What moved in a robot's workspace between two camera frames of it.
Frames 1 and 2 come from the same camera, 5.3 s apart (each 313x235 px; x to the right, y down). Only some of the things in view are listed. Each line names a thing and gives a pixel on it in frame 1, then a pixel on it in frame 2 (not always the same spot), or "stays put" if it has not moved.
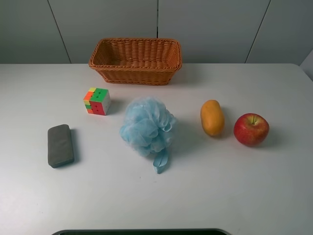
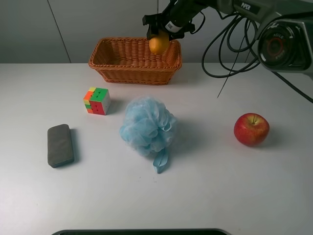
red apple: [251, 129] stays put
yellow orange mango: [212, 117] -> [159, 43]
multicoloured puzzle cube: [97, 101] stays put
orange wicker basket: [137, 61] stays put
